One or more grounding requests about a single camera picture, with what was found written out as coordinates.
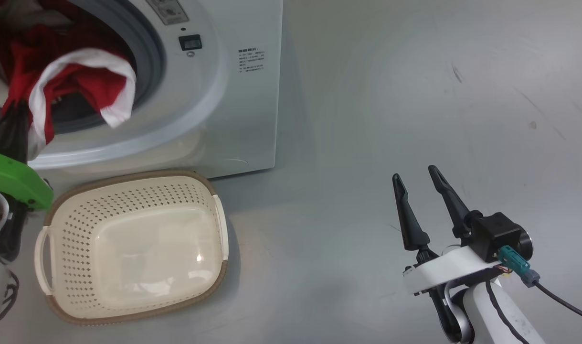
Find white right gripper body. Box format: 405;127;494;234
403;245;511;295

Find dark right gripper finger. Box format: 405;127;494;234
392;173;432;252
428;165;473;239

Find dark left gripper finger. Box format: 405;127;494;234
0;107;15;156
11;103;30;165

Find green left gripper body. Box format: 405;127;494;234
0;150;54;212

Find red and white garment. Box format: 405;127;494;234
0;0;138;161

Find cream basket with brown rim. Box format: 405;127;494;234
34;170;229;326

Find white front-load washing machine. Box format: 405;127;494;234
0;0;283;181

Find grey warning sticker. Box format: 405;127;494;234
145;0;189;25

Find black text sticker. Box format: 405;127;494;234
238;48;266;73

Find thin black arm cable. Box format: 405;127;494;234
485;281;531;344

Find black cable with teal connector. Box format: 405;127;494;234
498;246;582;325

